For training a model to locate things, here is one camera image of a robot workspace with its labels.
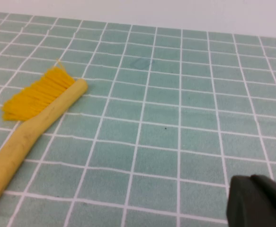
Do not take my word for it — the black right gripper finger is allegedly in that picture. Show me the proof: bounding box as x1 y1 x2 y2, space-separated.
226 174 276 227

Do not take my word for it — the yellow hand brush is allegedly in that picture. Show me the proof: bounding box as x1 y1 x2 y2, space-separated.
0 59 89 218

